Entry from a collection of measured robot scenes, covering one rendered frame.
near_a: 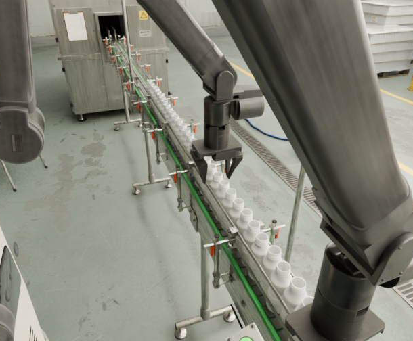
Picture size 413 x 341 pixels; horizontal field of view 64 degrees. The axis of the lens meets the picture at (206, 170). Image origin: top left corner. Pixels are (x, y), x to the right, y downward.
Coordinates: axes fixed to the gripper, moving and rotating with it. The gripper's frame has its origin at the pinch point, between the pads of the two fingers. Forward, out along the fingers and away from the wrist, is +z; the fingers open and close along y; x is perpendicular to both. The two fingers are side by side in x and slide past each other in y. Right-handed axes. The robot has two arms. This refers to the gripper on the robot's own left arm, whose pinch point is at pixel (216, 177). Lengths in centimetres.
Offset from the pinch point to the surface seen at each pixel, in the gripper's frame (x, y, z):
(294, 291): 19.2, -13.5, 24.8
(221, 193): -27.5, -13.3, 27.3
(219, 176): -33.4, -14.6, 23.9
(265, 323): 15.7, -9.0, 41.1
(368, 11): -525, -541, 47
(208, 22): -938, -345, 115
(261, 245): 2.3, -13.5, 25.2
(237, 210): -15.3, -14.2, 26.0
